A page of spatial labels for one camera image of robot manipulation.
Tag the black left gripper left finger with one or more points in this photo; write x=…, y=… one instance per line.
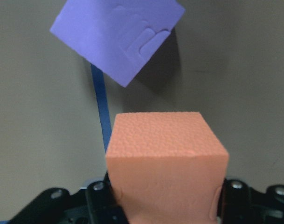
x=103, y=207

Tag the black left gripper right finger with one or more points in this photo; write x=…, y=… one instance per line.
x=235, y=205

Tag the orange foam cube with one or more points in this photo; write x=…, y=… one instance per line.
x=166, y=167

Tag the purple foam cube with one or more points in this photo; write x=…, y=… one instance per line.
x=117, y=36

